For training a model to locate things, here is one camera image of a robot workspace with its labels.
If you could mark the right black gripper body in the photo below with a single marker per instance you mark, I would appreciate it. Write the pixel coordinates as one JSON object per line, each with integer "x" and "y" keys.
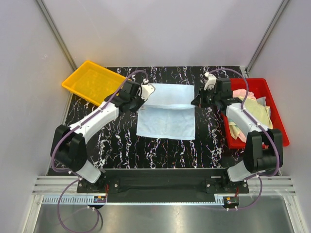
{"x": 208, "y": 98}

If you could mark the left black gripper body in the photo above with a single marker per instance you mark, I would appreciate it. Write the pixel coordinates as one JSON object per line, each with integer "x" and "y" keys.
{"x": 136, "y": 102}

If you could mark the light blue towel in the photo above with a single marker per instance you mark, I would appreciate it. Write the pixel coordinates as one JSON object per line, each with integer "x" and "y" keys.
{"x": 168, "y": 113}

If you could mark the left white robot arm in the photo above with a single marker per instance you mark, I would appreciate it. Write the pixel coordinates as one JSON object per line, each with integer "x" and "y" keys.
{"x": 69, "y": 142}

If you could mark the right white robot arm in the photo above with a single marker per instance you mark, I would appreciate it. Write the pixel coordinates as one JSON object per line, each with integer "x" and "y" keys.
{"x": 263, "y": 152}

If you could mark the yellow plastic tray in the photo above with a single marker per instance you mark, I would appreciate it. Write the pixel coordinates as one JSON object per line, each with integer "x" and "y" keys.
{"x": 93, "y": 82}

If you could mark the pale yellow towel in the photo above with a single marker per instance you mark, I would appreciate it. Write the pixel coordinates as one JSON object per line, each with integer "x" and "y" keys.
{"x": 260, "y": 112}

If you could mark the black marble pattern mat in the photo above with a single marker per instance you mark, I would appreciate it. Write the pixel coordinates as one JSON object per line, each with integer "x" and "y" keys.
{"x": 117, "y": 145}

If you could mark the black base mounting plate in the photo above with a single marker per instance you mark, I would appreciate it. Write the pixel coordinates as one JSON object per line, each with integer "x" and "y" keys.
{"x": 160, "y": 186}

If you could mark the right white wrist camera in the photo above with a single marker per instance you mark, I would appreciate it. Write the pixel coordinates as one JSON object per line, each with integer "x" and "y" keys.
{"x": 210, "y": 81}

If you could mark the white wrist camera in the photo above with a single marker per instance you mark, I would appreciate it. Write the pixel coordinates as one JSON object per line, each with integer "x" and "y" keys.
{"x": 210, "y": 81}
{"x": 147, "y": 89}

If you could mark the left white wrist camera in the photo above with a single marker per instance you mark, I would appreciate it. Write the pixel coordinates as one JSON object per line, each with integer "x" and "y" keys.
{"x": 147, "y": 89}

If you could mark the left aluminium frame post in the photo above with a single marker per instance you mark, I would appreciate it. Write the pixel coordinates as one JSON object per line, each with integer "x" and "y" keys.
{"x": 56, "y": 33}

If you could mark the aluminium frame post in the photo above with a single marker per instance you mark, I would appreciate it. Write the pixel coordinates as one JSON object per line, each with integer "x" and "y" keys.
{"x": 274, "y": 21}
{"x": 56, "y": 33}

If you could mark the right aluminium frame post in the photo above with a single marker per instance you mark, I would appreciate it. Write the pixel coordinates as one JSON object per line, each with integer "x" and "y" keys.
{"x": 274, "y": 21}

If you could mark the slotted white cable duct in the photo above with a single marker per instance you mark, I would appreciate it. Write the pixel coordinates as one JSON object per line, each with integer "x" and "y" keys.
{"x": 79, "y": 200}

